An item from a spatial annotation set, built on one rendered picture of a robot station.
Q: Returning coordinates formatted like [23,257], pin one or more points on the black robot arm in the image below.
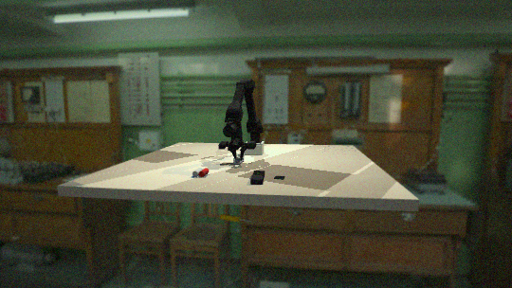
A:
[254,125]

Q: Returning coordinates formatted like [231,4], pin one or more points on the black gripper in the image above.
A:
[250,145]

